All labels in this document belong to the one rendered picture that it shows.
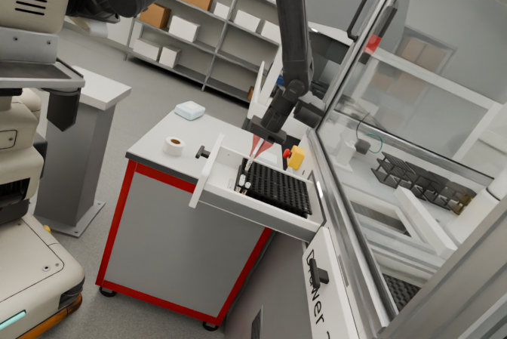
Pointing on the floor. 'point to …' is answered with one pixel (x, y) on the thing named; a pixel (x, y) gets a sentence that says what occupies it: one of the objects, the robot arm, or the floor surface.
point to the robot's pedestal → (78, 159)
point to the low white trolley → (179, 226)
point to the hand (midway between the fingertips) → (253, 154)
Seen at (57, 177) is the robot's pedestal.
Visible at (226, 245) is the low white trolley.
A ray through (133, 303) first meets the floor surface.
